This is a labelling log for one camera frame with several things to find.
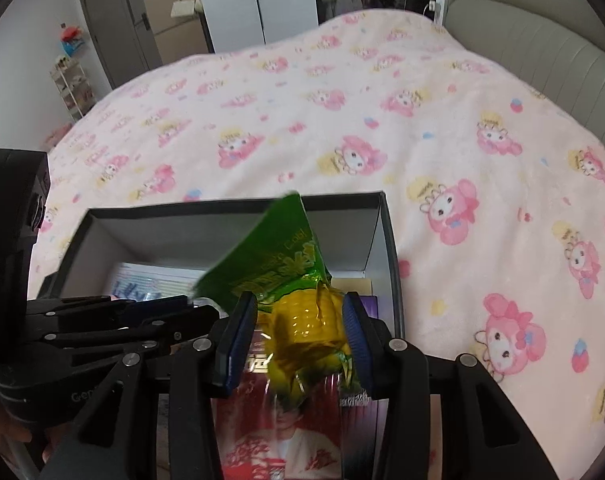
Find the white shelf rack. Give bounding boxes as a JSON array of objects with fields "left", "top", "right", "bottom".
[{"left": 50, "top": 55, "right": 98, "bottom": 121}]

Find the pink plush toy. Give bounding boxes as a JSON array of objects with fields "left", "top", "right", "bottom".
[{"left": 42, "top": 125, "right": 73, "bottom": 148}]

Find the red photo card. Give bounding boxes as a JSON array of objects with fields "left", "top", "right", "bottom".
[{"left": 210, "top": 340, "right": 343, "bottom": 480}]

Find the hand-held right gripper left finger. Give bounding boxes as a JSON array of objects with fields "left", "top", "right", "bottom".
[{"left": 40, "top": 291, "right": 259, "bottom": 480}]

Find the pink printed blanket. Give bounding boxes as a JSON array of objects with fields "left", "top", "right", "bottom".
[{"left": 37, "top": 10, "right": 605, "bottom": 480}]

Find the red blue plush toy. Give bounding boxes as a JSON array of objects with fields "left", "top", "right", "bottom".
[{"left": 60, "top": 25, "right": 89, "bottom": 58}]

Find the dark grey cardboard box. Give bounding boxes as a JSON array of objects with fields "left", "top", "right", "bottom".
[{"left": 30, "top": 190, "right": 407, "bottom": 480}]

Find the grey green padded headboard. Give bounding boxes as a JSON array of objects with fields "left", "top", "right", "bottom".
[{"left": 440, "top": 0, "right": 605, "bottom": 151}]

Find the green yellow corn packet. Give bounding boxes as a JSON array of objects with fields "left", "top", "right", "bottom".
[{"left": 191, "top": 192, "right": 356, "bottom": 411}]

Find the brown cardboard carton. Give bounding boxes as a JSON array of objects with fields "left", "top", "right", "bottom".
[{"left": 142, "top": 0, "right": 214, "bottom": 66}]

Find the white wardrobe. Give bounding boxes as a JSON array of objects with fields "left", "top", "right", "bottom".
[{"left": 191, "top": 0, "right": 319, "bottom": 53}]

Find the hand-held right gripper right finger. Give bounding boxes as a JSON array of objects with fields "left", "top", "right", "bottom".
[{"left": 340, "top": 291, "right": 561, "bottom": 480}]

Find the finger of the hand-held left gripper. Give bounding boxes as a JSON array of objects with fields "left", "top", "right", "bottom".
[
  {"left": 41, "top": 306, "right": 222, "bottom": 360},
  {"left": 26, "top": 294, "right": 194, "bottom": 327}
]

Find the grey door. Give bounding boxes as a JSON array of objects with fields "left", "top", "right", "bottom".
[{"left": 77, "top": 0, "right": 150, "bottom": 88}]

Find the white handbag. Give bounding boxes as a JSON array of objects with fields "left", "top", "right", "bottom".
[{"left": 170, "top": 0, "right": 204, "bottom": 20}]

